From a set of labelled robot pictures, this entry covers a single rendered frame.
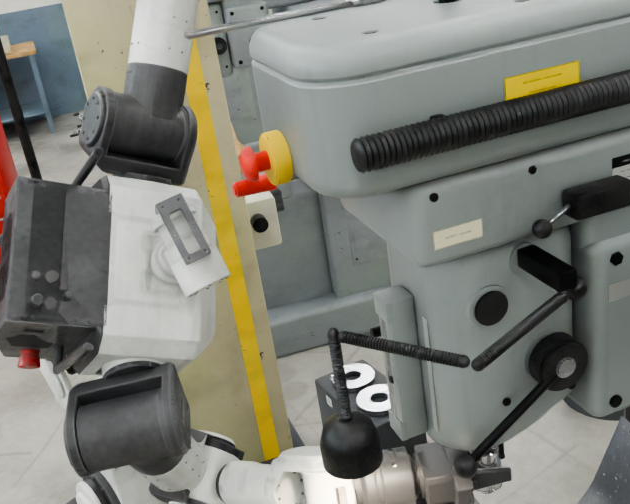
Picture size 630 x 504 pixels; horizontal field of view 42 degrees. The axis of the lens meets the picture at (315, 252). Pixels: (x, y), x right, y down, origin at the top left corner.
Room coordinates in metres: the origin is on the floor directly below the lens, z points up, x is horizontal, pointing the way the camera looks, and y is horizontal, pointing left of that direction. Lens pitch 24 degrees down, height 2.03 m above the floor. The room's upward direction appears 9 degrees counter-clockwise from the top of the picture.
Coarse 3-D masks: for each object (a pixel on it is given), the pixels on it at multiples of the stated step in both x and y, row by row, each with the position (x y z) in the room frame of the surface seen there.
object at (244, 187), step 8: (264, 176) 0.97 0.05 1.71; (296, 176) 0.99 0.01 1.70; (240, 184) 0.97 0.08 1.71; (248, 184) 0.97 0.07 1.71; (256, 184) 0.97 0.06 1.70; (264, 184) 0.97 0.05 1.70; (272, 184) 0.97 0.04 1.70; (240, 192) 0.96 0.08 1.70; (248, 192) 0.96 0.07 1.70; (256, 192) 0.97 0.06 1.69
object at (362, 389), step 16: (352, 368) 1.44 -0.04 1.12; (368, 368) 1.43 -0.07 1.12; (320, 384) 1.42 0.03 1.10; (352, 384) 1.38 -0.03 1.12; (368, 384) 1.38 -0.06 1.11; (384, 384) 1.36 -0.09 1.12; (320, 400) 1.43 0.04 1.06; (336, 400) 1.36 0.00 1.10; (352, 400) 1.34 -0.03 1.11; (368, 400) 1.32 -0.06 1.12; (384, 400) 1.33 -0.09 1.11; (384, 416) 1.28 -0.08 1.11; (384, 432) 1.25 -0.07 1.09; (384, 448) 1.25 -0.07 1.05
